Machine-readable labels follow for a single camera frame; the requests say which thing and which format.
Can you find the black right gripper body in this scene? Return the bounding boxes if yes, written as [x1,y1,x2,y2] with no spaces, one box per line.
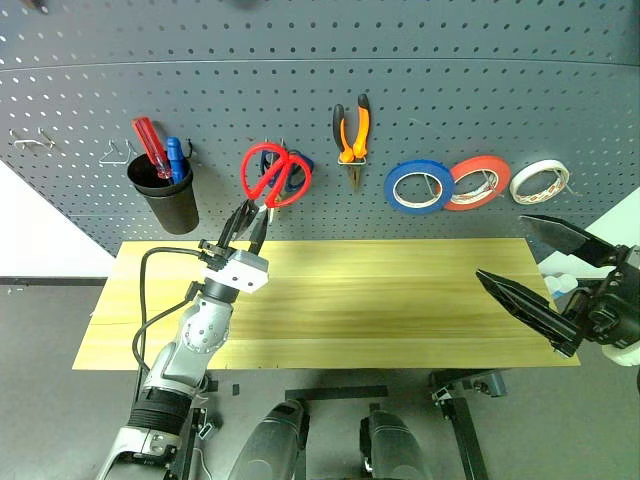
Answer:
[561,244,640,350]

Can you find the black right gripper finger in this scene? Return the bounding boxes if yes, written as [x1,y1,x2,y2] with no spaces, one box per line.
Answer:
[519,214,622,270]
[475,268,584,359]

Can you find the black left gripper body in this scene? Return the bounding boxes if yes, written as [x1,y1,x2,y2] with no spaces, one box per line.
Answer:
[197,237,265,262]

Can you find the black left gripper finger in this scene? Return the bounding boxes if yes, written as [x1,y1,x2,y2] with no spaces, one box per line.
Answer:
[218,199,259,248]
[247,206,271,254]

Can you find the red handled scissors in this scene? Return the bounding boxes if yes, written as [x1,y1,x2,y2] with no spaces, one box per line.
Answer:
[240,141,313,222]

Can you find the orange black pliers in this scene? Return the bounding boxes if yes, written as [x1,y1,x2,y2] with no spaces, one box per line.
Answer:
[331,92,375,193]

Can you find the blue tape roll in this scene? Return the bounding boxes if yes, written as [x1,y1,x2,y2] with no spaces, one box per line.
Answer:
[383,159,457,218]

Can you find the white tape roll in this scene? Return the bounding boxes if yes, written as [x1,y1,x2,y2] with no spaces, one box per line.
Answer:
[509,158,573,207]

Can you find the red tape roll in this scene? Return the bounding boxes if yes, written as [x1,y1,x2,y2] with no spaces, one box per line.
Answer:
[443,154,513,213]

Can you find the black floor tape strip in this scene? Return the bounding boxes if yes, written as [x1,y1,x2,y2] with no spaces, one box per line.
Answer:
[284,385,390,402]

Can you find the grey perforated pegboard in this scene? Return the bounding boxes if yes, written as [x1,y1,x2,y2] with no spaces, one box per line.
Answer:
[0,0,640,262]

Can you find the clear plastic bottle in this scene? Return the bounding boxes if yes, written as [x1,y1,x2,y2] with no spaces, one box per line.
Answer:
[541,271,579,302]

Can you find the black plastic cup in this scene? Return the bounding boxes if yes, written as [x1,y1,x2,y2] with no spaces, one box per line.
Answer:
[125,151,201,236]

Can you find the dark rounded grey shape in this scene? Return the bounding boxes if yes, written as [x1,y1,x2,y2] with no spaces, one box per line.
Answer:
[359,404,434,480]
[229,398,312,480]

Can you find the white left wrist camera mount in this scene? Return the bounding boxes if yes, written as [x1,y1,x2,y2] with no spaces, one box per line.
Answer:
[199,249,271,294]

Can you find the blue handled scissors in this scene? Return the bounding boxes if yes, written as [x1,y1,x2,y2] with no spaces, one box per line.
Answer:
[259,146,317,227]

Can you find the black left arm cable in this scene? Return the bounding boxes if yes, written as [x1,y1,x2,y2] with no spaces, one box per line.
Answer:
[131,244,222,397]

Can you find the blue handled screwdriver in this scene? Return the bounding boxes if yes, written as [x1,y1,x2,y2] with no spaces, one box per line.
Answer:
[165,135,191,186]

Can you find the red handled screwdriver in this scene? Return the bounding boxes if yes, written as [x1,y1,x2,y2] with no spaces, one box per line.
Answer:
[130,115,172,181]

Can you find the black metal table frame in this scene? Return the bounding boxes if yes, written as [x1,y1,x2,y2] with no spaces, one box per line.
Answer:
[431,368,509,480]
[186,378,222,480]

